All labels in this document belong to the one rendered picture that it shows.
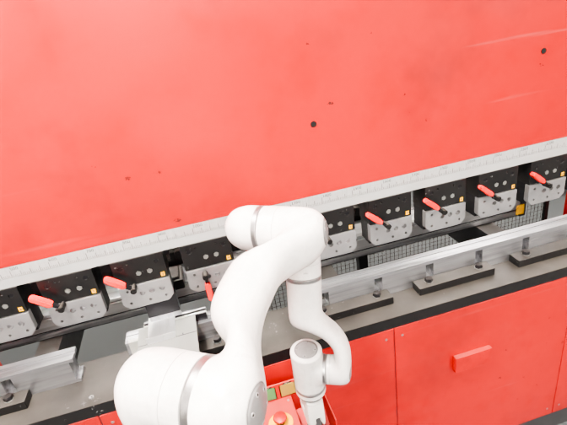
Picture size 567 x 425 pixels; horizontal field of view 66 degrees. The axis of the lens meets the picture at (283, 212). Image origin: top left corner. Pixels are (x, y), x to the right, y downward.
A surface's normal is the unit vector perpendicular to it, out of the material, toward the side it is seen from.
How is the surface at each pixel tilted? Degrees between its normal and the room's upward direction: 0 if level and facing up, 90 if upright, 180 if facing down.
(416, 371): 90
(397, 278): 90
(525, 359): 90
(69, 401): 0
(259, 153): 90
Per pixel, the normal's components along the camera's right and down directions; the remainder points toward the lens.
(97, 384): -0.14, -0.89
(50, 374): 0.25, 0.39
